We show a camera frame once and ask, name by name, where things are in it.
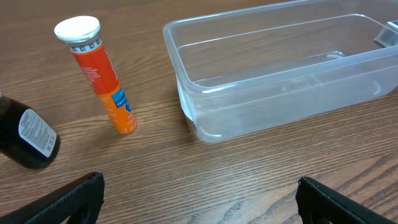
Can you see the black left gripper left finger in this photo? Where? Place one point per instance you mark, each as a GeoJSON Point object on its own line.
{"type": "Point", "coordinates": [79, 202]}

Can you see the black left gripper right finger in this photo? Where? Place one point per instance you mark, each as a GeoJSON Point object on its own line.
{"type": "Point", "coordinates": [319, 204]}

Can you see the clear plastic container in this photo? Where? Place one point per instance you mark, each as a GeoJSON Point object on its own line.
{"type": "Point", "coordinates": [246, 70]}

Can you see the white blue plaster box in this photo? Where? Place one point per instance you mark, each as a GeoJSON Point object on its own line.
{"type": "Point", "coordinates": [388, 35]}

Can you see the dark brown medicine bottle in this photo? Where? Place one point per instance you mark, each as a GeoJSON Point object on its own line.
{"type": "Point", "coordinates": [26, 137]}

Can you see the orange tablet tube white cap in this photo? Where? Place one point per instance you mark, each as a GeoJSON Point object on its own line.
{"type": "Point", "coordinates": [82, 35]}

